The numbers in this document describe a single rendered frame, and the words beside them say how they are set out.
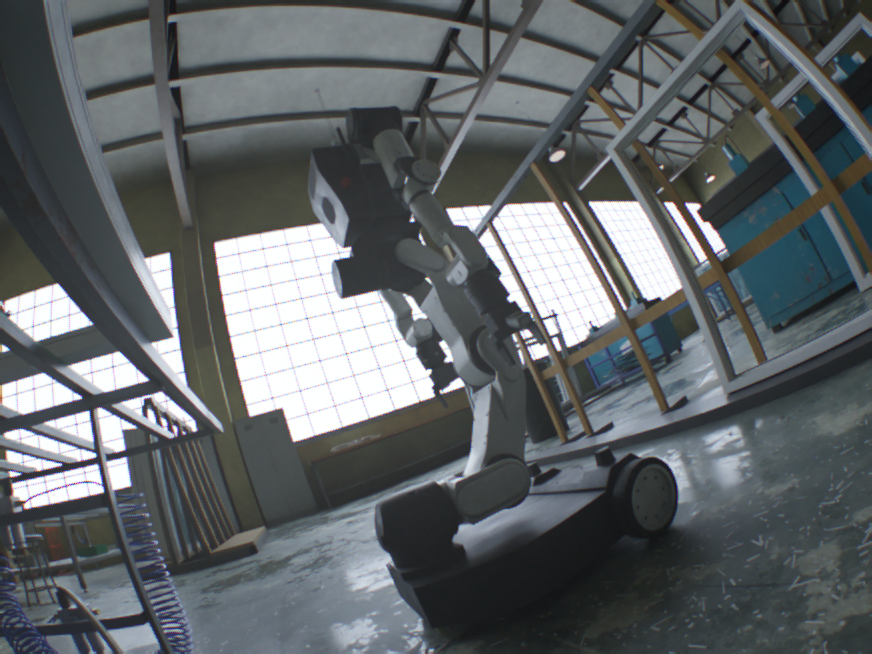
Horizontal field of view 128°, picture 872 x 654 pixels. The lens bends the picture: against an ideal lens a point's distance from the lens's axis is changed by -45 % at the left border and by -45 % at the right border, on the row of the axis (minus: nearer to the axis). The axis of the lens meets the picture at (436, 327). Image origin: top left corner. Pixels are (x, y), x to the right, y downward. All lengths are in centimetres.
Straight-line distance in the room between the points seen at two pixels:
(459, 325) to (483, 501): 46
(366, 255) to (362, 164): 30
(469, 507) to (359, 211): 83
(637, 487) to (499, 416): 39
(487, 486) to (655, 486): 41
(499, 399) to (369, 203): 65
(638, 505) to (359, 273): 90
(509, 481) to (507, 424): 16
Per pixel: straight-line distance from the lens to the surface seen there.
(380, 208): 114
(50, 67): 50
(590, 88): 251
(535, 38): 1145
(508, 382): 101
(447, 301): 107
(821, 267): 335
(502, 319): 88
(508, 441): 102
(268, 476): 706
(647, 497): 99
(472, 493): 92
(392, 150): 107
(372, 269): 106
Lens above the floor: 44
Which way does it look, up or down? 16 degrees up
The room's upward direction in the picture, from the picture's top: 23 degrees counter-clockwise
